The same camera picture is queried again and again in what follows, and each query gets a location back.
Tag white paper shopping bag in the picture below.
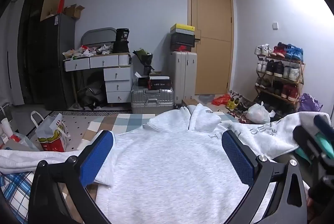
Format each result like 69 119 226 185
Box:
31 111 71 153

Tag dotted floor mat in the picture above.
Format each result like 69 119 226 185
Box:
33 110 132 152

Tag pile of crumpled papers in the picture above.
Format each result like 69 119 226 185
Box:
63 44 114 61

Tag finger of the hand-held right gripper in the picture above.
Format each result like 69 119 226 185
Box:
293 125 330 162
314 115 334 134

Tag yellow grey shoe box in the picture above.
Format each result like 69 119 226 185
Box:
170 23 196 34

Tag black shoe box red logo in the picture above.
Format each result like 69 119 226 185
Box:
170 43 195 52

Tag rows of sneakers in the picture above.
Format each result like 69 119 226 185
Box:
254 42 305 101

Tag blue plaid cloth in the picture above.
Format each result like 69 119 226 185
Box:
0 171 35 224

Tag white hard suitcase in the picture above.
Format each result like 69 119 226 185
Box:
168 51 198 108

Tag plain black shoe box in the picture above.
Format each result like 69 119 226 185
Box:
170 32 196 45

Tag wooden door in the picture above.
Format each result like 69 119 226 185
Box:
187 0 234 96

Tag teal garment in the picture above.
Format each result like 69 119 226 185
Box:
296 135 334 165

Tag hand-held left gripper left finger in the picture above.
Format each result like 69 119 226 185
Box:
27 130 116 224

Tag yellow shoes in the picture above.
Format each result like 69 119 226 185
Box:
225 98 239 110

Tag white drawer desk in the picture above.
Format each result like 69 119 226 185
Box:
63 53 134 110

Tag light grey hoodie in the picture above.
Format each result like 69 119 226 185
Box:
0 103 333 224

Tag white cabinet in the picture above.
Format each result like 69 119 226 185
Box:
0 0 25 108

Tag tall black carton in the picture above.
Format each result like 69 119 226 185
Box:
112 28 130 54

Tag red plastic bag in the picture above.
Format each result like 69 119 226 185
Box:
211 94 232 106

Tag small cardboard box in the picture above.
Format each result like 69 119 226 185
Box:
182 98 199 107

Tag dark grey refrigerator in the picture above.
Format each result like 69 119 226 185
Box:
43 13 77 110

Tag purple bag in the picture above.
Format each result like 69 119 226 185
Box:
297 93 323 113

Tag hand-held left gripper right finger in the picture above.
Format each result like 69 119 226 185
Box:
221 130 308 224

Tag black duffel bag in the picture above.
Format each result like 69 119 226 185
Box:
76 80 108 110

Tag clear plastic bag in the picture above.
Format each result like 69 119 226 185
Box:
0 131 40 152

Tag open cardboard box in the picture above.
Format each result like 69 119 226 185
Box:
64 4 86 19

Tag wooden shoe rack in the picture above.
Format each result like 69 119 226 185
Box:
254 53 306 113

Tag silver aluminium suitcase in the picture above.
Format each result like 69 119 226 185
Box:
130 84 175 115

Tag dark wrapped flower bouquet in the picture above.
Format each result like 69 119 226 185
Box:
132 48 155 76

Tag white plastic bag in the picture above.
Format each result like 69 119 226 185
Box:
246 101 271 124

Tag blue brown checked blanket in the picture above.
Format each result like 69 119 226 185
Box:
63 112 235 214

